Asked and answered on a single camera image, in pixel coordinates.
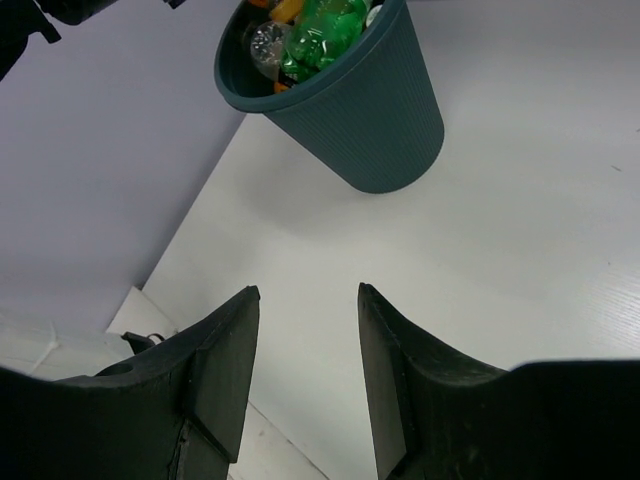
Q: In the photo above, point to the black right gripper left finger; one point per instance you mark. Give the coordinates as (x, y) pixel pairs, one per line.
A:
(174, 411)

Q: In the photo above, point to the green soda bottle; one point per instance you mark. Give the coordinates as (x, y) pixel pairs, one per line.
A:
(323, 32)

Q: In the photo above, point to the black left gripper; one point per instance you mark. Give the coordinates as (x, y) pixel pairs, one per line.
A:
(22, 18)

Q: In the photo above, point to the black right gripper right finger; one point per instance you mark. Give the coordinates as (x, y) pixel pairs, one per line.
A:
(437, 413)

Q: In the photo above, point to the clear bottle black label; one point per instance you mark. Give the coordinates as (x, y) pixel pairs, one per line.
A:
(266, 46)

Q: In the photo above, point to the small orange juice bottle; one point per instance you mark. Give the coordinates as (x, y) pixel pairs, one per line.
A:
(286, 11)

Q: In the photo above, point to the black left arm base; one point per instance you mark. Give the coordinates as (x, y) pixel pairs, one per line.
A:
(140, 343)

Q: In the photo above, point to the dark green plastic bin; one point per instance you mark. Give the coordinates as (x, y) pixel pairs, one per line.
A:
(371, 117)

